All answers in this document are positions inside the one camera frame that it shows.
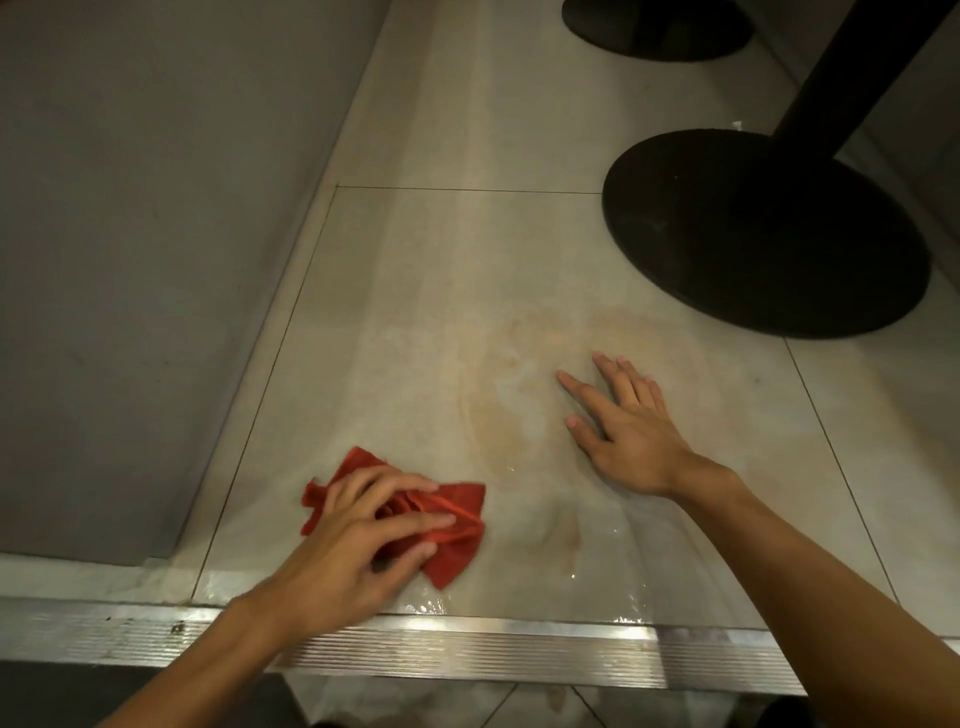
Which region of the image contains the person's right hand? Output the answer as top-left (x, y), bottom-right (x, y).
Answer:
top-left (556, 352), bottom-right (703, 499)

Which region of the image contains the beige tiled floor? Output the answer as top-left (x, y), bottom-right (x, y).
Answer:
top-left (0, 0), bottom-right (960, 728)

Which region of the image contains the person's left hand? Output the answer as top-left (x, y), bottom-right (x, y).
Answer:
top-left (243, 464), bottom-right (457, 643)

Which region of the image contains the grey bench base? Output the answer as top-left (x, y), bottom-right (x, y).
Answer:
top-left (0, 0), bottom-right (391, 568)
top-left (738, 0), bottom-right (960, 264)

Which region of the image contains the red cloth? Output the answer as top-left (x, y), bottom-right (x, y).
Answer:
top-left (300, 446), bottom-right (487, 591)

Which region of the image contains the person's right forearm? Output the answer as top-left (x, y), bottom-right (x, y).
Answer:
top-left (671, 457), bottom-right (960, 728)

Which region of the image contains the black round table base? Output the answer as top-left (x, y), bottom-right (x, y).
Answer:
top-left (562, 0), bottom-right (755, 63)
top-left (602, 0), bottom-right (958, 340)

